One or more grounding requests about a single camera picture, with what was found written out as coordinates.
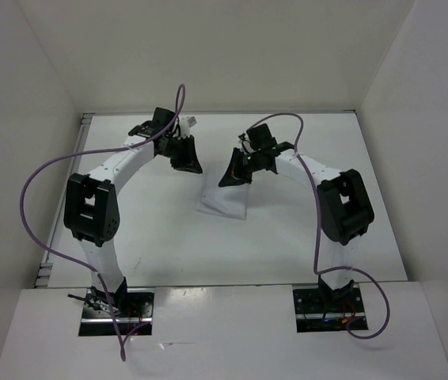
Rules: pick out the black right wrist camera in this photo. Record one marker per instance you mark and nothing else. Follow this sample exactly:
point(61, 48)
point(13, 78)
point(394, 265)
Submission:
point(260, 137)

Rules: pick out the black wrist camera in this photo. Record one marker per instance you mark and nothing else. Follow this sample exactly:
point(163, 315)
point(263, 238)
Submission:
point(162, 117)
point(260, 137)

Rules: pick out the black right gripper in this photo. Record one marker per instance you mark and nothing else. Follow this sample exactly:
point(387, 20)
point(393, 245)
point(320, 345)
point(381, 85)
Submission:
point(234, 175)

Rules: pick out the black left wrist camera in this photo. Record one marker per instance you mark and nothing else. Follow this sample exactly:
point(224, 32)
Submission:
point(162, 117)

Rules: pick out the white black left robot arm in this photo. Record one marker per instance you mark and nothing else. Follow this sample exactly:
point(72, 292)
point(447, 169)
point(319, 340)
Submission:
point(91, 210)

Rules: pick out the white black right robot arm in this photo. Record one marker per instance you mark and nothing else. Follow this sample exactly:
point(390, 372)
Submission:
point(343, 208)

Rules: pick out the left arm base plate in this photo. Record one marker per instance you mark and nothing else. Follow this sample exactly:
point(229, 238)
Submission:
point(134, 319)

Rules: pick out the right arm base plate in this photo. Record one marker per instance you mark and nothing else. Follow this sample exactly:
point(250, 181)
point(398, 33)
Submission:
point(313, 316)

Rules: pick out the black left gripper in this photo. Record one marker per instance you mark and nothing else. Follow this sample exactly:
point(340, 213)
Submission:
point(189, 161)

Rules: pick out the white fabric skirt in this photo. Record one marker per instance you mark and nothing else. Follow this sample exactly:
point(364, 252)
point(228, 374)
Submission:
point(228, 202)

